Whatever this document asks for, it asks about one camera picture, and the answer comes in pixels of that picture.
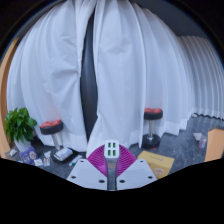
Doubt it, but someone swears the white curtain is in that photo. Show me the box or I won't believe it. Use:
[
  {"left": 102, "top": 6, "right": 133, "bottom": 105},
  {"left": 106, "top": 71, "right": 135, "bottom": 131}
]
[
  {"left": 85, "top": 0, "right": 224, "bottom": 158},
  {"left": 5, "top": 0, "right": 98, "bottom": 153}
]

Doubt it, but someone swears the white wrapped pack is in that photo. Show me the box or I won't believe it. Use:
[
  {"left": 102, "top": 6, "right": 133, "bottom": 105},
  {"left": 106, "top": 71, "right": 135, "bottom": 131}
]
[{"left": 53, "top": 147, "right": 74, "bottom": 162}]

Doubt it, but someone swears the orange wooden panel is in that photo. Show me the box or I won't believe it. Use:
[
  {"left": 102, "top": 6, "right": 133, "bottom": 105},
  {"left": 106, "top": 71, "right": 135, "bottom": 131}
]
[{"left": 203, "top": 128, "right": 224, "bottom": 163}]

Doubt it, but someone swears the white marker pen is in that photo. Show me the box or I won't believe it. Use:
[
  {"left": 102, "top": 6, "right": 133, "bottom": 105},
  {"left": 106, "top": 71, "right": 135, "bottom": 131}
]
[{"left": 68, "top": 154, "right": 83, "bottom": 167}]

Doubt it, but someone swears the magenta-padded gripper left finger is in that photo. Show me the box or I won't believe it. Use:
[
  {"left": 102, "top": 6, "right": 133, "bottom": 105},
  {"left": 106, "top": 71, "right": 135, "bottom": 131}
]
[{"left": 66, "top": 143, "right": 109, "bottom": 191}]

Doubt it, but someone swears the yellow tea box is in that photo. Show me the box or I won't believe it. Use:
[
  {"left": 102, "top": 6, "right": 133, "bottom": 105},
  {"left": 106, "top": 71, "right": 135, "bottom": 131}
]
[{"left": 136, "top": 149, "right": 176, "bottom": 180}]

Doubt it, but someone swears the small printed sachet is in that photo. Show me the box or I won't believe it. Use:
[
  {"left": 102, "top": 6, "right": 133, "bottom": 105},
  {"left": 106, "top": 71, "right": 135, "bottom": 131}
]
[{"left": 42, "top": 150, "right": 53, "bottom": 167}]

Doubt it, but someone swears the green potted plant white pot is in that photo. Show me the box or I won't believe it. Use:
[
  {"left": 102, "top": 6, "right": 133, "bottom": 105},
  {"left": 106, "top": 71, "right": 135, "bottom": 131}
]
[{"left": 4, "top": 106, "right": 38, "bottom": 153}]

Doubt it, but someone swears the black red-topped stool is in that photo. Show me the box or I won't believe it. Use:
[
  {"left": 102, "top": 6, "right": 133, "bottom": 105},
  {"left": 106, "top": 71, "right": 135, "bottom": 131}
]
[
  {"left": 141, "top": 107, "right": 164, "bottom": 150},
  {"left": 39, "top": 118, "right": 65, "bottom": 152}
]

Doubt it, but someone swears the small white packet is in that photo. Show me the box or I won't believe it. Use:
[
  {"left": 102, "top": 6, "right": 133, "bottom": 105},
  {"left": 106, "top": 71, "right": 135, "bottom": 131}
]
[{"left": 192, "top": 132, "right": 204, "bottom": 142}]

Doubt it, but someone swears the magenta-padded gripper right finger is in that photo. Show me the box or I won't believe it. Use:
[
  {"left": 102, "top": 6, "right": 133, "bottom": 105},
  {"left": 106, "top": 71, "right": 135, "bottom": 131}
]
[{"left": 115, "top": 144, "right": 158, "bottom": 191}]

